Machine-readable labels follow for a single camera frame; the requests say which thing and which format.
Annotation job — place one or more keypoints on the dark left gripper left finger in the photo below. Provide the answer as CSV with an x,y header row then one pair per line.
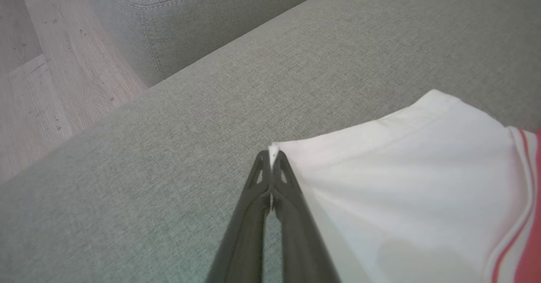
x,y
247,232

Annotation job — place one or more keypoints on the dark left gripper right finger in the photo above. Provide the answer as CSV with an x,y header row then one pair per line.
x,y
298,240

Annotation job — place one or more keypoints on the red basketball jersey white trim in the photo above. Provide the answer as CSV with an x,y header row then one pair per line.
x,y
414,190

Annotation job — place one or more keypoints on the grey sofa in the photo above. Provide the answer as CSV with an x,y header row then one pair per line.
x,y
169,169

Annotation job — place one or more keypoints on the grey fabric sofa armrest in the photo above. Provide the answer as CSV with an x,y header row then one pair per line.
x,y
190,25

